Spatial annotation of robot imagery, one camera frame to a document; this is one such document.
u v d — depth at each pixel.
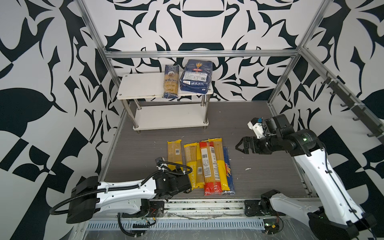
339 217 0.37
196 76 0.74
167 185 0.57
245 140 0.58
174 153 0.91
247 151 0.58
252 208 0.74
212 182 0.74
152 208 0.73
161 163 0.66
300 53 0.89
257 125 0.61
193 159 0.89
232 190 0.77
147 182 0.52
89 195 0.41
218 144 0.92
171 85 0.76
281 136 0.48
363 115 0.55
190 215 0.74
